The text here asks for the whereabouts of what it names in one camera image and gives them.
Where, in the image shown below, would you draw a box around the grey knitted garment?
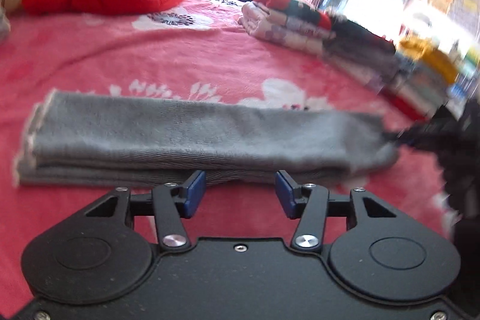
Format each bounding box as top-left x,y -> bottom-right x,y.
16,91 -> 398,187

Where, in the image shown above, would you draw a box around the light grey folded clothes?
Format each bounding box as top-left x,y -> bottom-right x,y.
0,7 -> 11,41

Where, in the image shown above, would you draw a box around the white printed folded garment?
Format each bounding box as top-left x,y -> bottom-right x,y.
391,81 -> 446,117

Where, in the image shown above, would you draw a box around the red folded garment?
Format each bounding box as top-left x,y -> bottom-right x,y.
379,88 -> 427,122

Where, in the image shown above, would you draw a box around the mustard yellow folded garment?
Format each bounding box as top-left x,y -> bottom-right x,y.
397,35 -> 458,85

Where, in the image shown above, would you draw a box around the mint green folded garment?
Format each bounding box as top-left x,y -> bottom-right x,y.
394,53 -> 448,104

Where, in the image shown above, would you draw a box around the lilac striped folded garment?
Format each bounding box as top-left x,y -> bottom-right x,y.
328,55 -> 385,94

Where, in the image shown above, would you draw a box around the grey folded garment stack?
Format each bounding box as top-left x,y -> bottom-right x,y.
324,38 -> 401,79

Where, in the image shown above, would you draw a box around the dark navy folded garment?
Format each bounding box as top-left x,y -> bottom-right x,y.
326,11 -> 396,54

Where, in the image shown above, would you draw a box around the cream floral folded garment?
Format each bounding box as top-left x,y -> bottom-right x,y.
238,15 -> 324,56

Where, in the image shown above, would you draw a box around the pink floral bed blanket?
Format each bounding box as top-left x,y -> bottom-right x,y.
1,0 -> 450,318

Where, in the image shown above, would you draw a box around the purple floral folded garment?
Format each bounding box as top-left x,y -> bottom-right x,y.
241,1 -> 335,40

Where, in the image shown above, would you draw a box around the red green folded sweater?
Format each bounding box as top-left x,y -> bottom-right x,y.
253,0 -> 332,30

